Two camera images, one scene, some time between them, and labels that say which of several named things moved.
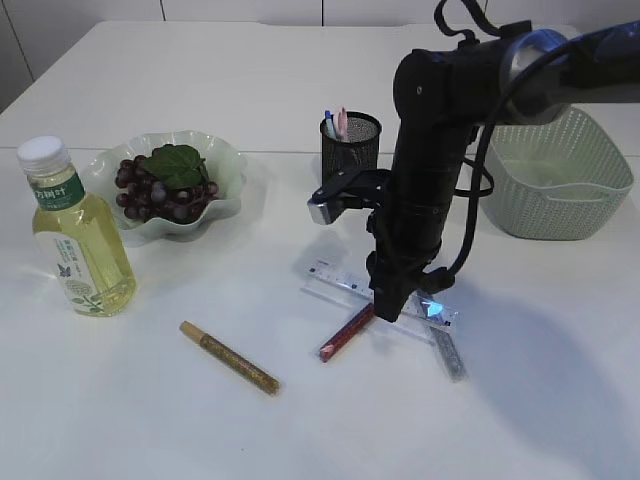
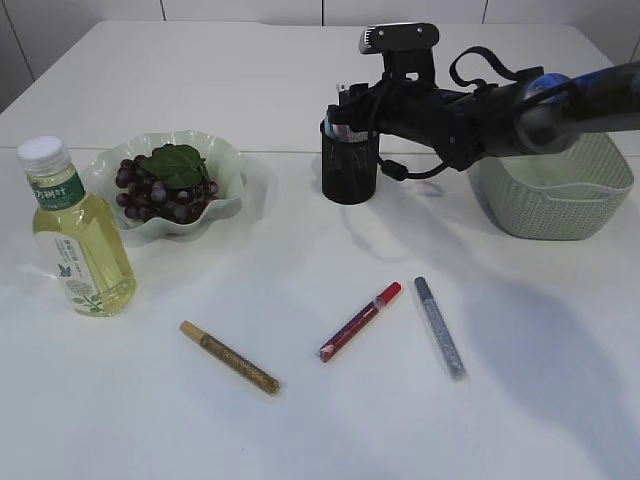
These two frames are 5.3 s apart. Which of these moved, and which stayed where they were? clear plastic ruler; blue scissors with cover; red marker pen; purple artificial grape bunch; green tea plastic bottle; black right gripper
Moved: black right gripper; clear plastic ruler
Stayed: blue scissors with cover; purple artificial grape bunch; green tea plastic bottle; red marker pen
